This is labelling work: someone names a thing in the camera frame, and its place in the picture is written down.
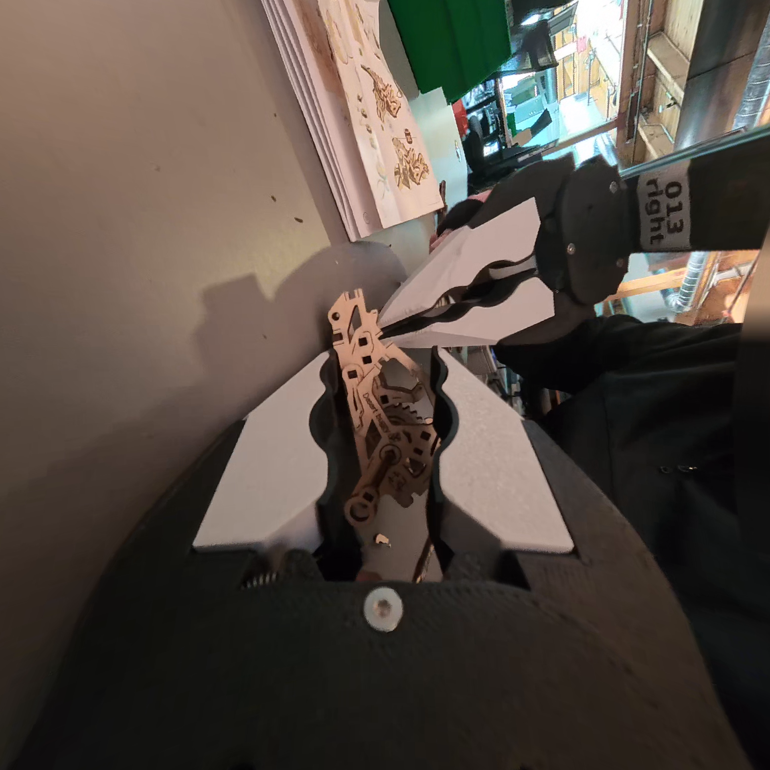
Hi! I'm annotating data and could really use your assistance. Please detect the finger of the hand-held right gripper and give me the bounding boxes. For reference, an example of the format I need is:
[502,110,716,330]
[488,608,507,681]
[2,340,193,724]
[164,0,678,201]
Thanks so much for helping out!
[384,276,557,350]
[377,196,542,330]

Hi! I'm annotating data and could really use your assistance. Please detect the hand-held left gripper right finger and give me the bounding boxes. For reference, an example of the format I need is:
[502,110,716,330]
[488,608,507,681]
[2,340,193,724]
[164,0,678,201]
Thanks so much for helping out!
[430,348,575,554]

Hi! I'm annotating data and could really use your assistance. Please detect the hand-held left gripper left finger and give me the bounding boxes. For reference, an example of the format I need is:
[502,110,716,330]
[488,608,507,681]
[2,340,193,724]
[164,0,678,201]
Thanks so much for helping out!
[192,352,333,552]

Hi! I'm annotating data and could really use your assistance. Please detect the pale wooden parts sheet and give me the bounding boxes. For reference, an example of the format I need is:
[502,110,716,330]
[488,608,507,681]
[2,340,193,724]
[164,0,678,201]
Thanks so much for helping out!
[328,289,443,533]

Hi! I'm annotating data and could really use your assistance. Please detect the person's right forearm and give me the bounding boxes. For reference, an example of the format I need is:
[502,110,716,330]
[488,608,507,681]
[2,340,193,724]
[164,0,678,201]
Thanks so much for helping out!
[496,316,741,392]

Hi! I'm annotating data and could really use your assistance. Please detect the person's right hand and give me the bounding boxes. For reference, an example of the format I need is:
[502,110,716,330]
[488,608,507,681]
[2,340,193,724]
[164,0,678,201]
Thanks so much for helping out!
[428,190,491,253]

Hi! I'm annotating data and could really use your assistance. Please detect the pointed dark wooden stick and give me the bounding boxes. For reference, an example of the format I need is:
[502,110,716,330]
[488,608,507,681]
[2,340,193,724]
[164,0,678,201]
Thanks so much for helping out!
[412,535,439,583]

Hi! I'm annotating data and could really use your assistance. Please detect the open instruction booklet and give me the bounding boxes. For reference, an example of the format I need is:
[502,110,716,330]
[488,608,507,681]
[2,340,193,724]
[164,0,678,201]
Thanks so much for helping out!
[261,0,446,241]

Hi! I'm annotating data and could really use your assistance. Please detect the person's black clothing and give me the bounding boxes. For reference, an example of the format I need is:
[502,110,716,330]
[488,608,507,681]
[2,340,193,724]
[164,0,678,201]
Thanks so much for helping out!
[493,313,770,770]

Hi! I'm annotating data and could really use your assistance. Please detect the stacked green plastic bins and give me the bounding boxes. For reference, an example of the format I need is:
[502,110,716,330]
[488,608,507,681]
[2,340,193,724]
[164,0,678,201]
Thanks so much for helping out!
[388,0,512,103]

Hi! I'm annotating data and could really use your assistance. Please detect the silver ventilation duct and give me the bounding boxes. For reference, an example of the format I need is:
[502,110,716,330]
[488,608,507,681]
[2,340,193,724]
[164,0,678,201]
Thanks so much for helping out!
[731,60,770,133]

